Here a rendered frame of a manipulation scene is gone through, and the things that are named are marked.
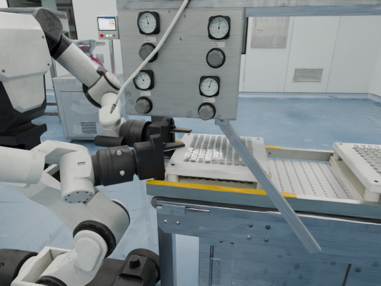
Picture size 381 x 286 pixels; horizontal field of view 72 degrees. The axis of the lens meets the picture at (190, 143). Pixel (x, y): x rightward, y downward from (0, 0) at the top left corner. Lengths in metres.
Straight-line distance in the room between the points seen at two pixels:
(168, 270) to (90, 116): 2.22
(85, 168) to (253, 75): 5.22
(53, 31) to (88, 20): 5.00
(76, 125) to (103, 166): 2.63
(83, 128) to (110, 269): 2.09
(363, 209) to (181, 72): 0.47
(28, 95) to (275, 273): 0.85
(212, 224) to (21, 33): 0.70
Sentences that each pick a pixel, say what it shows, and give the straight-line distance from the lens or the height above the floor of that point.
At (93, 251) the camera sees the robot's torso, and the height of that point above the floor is 0.55.
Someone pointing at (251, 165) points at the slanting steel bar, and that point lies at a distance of 0.53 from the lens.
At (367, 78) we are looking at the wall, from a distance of 6.46.
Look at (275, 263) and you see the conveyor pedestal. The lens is 0.80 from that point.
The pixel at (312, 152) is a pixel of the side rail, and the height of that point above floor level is 0.84.
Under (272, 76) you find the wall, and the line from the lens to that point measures 5.76.
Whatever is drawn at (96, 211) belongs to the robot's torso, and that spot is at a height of 0.65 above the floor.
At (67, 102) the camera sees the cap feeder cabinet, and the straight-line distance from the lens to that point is 3.18.
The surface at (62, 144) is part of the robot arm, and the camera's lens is 0.63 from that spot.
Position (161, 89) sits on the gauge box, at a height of 1.07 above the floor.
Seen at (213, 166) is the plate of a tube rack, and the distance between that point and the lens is 0.62.
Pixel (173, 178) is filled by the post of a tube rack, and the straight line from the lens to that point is 0.63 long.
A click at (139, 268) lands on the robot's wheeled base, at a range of 1.30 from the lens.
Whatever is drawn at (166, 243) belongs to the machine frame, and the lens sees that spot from 1.13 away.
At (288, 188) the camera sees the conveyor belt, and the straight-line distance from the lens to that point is 0.72.
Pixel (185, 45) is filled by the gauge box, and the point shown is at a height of 1.15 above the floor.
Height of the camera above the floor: 1.16
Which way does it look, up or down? 22 degrees down
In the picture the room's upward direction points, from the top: straight up
